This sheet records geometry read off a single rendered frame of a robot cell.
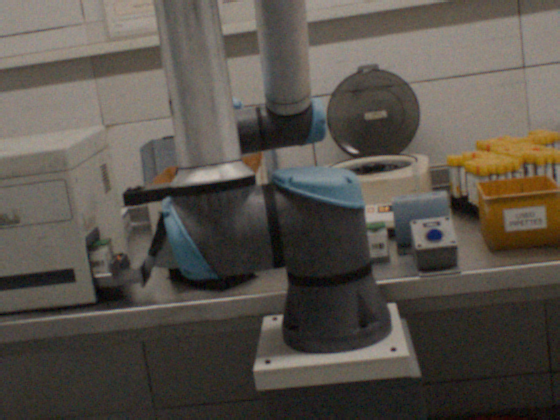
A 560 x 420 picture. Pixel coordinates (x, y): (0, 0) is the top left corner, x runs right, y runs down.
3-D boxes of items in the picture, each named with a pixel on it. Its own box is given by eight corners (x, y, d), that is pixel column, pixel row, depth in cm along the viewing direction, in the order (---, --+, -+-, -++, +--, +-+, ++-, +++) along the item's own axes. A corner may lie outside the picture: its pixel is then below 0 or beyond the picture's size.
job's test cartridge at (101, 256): (90, 281, 151) (84, 248, 150) (97, 273, 156) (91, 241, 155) (111, 279, 151) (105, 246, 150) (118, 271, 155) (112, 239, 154)
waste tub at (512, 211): (488, 252, 146) (483, 198, 144) (479, 232, 158) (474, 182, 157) (568, 245, 143) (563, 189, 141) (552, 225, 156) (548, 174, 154)
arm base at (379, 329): (385, 352, 104) (375, 277, 102) (270, 355, 109) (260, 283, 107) (398, 310, 118) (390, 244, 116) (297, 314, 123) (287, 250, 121)
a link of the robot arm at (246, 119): (257, 111, 129) (253, 100, 140) (186, 122, 129) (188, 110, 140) (263, 159, 131) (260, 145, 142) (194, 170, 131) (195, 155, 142)
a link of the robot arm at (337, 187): (380, 269, 106) (367, 166, 103) (276, 284, 106) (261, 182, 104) (364, 246, 118) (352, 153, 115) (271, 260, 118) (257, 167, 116)
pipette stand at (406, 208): (397, 255, 152) (391, 203, 150) (397, 244, 159) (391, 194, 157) (452, 250, 150) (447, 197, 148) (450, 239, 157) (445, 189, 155)
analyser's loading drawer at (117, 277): (36, 300, 152) (31, 273, 151) (48, 288, 158) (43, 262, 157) (144, 287, 149) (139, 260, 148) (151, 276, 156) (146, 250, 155)
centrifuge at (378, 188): (312, 243, 169) (304, 185, 166) (332, 207, 196) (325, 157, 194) (431, 234, 162) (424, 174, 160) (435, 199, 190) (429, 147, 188)
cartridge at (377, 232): (368, 264, 149) (363, 229, 148) (367, 257, 154) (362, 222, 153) (390, 262, 149) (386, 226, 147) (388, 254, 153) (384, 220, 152)
